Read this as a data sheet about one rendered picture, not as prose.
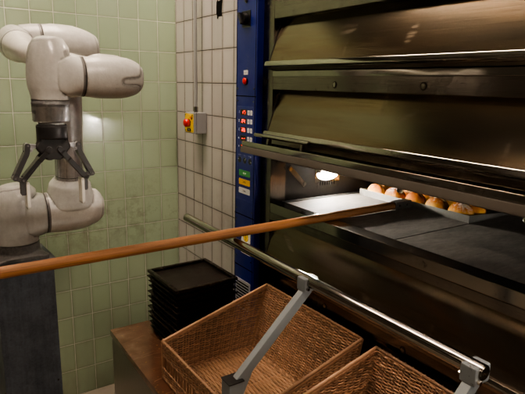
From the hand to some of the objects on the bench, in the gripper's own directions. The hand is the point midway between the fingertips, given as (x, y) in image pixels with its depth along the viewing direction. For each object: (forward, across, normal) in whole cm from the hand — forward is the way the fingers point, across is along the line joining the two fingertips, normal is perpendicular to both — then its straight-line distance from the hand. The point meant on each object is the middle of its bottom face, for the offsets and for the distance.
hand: (55, 201), depth 132 cm
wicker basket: (+75, -58, +67) cm, 116 cm away
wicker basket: (+75, -61, +8) cm, 97 cm away
